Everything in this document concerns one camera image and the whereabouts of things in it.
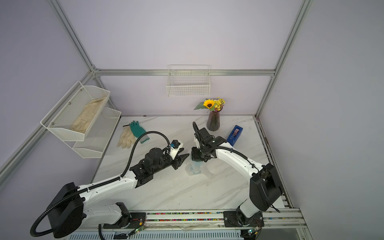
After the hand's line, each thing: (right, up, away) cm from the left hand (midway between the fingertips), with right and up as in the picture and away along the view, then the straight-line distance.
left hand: (185, 152), depth 78 cm
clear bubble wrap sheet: (+10, -10, +7) cm, 16 cm away
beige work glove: (-44, +6, +28) cm, 53 cm away
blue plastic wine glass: (+6, -9, +3) cm, 11 cm away
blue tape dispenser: (+33, +8, +26) cm, 43 cm away
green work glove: (-37, +11, +32) cm, 51 cm away
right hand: (+6, -4, +5) cm, 9 cm away
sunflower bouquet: (+17, +28, +15) cm, 36 cm away
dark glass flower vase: (+19, +18, +29) cm, 39 cm away
